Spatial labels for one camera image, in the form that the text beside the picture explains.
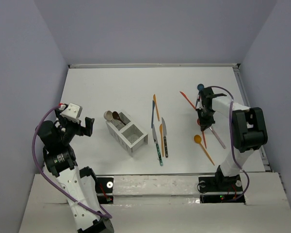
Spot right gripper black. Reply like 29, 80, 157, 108
195, 107, 215, 131

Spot red-orange spoon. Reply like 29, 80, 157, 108
197, 119, 207, 149

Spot beige spoon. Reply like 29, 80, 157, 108
104, 110, 113, 121

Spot yellow-orange spoon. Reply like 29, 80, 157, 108
194, 135, 215, 165

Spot brown spoon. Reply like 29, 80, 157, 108
112, 111, 126, 126

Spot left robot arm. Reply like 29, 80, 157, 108
36, 116, 114, 233

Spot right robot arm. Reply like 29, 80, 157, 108
196, 84, 268, 190

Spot red-orange knife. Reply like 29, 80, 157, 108
180, 91, 196, 111

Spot dark blue spoon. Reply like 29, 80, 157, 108
195, 83, 204, 108

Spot white utensil caddy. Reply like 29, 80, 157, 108
106, 110, 148, 157

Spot orange knife lower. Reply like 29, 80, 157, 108
159, 123, 164, 157

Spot orange knife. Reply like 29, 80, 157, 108
153, 94, 160, 121
159, 123, 164, 157

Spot blue knife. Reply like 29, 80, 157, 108
151, 100, 155, 128

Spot orange knife upper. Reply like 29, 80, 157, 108
153, 94, 160, 121

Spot white cardboard front cover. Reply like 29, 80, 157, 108
18, 172, 291, 233

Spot pink handle knife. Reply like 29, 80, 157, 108
210, 126, 226, 149

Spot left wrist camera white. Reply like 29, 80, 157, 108
60, 103, 82, 124

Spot dark handle steel knife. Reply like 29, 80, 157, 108
162, 117, 168, 158

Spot teal patterned handle knife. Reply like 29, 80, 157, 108
152, 124, 163, 166

